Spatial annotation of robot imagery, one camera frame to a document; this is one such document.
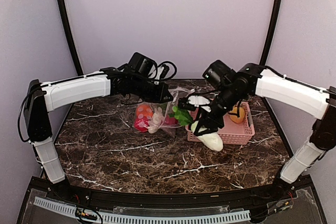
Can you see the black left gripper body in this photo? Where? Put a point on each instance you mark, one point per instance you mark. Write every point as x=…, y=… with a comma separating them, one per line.
x=140, y=88

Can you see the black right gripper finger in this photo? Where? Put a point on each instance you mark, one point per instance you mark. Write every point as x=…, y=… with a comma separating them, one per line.
x=203, y=130
x=200, y=119

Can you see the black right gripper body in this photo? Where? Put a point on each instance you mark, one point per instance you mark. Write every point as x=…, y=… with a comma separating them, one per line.
x=230, y=98

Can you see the white toy radish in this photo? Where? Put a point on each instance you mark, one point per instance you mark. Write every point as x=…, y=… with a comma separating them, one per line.
x=212, y=141

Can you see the yellow toy pear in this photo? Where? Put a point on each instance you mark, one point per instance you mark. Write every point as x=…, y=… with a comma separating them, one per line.
x=237, y=114

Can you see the red toy pomegranate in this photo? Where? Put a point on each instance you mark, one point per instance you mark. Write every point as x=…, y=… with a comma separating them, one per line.
x=170, y=121

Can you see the orange toy fruit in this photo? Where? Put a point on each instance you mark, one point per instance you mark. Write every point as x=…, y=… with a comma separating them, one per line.
x=144, y=111

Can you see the white toy cabbage with leaves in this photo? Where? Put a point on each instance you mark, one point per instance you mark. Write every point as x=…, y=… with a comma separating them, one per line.
x=156, y=121

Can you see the clear zip top bag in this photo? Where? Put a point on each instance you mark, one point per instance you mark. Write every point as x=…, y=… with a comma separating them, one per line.
x=167, y=107

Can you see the red toy apple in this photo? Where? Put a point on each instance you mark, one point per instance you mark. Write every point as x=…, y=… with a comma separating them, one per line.
x=141, y=124

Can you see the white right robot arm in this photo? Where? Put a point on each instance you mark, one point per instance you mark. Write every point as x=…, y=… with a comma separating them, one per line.
x=265, y=82

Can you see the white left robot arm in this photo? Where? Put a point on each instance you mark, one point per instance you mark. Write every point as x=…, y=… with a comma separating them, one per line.
x=44, y=98

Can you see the pink perforated plastic basket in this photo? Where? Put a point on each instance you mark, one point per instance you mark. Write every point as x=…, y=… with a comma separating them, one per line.
x=231, y=133

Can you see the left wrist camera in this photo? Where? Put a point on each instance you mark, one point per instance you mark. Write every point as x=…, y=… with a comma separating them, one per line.
x=141, y=64

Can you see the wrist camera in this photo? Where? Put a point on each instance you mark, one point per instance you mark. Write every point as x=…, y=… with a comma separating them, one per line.
x=141, y=64
x=219, y=75

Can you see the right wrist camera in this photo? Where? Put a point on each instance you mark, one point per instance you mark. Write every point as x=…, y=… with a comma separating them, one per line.
x=219, y=75

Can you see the black corner frame post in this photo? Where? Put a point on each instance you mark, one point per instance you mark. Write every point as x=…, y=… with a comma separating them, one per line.
x=69, y=37

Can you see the white slotted cable duct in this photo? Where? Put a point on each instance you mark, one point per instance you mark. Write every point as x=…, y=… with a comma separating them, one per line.
x=145, y=215

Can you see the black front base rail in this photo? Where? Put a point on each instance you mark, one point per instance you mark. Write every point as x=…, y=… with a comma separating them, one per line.
x=299, y=205

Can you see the black right corner post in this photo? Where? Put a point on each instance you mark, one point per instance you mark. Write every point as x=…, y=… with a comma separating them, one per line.
x=270, y=32

